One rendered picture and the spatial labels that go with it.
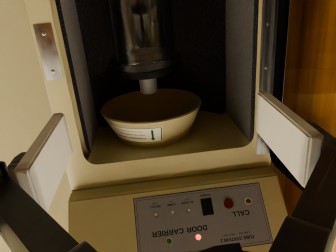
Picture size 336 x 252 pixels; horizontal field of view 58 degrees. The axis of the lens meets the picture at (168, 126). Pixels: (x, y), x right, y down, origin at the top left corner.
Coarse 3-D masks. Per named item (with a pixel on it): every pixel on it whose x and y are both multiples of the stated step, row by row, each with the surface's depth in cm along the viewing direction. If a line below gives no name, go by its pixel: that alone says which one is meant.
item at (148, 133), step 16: (128, 96) 60; (144, 96) 61; (160, 96) 61; (176, 96) 59; (192, 96) 56; (112, 112) 56; (128, 112) 59; (144, 112) 61; (160, 112) 61; (176, 112) 59; (192, 112) 48; (112, 128) 50; (128, 128) 47; (144, 128) 46; (160, 128) 46; (176, 128) 48; (128, 144) 51; (144, 144) 49; (160, 144) 49
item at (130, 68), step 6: (174, 60) 44; (114, 66) 44; (120, 66) 43; (126, 66) 42; (132, 66) 42; (138, 66) 42; (144, 66) 42; (150, 66) 42; (156, 66) 42; (162, 66) 43; (168, 66) 43
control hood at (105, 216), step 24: (264, 168) 48; (72, 192) 46; (96, 192) 46; (120, 192) 45; (144, 192) 45; (168, 192) 45; (264, 192) 46; (72, 216) 44; (96, 216) 44; (120, 216) 44; (96, 240) 43; (120, 240) 43
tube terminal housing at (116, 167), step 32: (32, 0) 36; (32, 32) 38; (64, 64) 42; (256, 64) 42; (64, 96) 41; (256, 96) 44; (192, 128) 55; (224, 128) 54; (96, 160) 47; (128, 160) 46; (160, 160) 47; (192, 160) 47; (224, 160) 48; (256, 160) 48
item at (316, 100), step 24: (312, 0) 32; (288, 24) 36; (312, 24) 32; (288, 48) 37; (312, 48) 33; (288, 72) 38; (312, 72) 34; (288, 96) 39; (312, 96) 34; (312, 120) 35
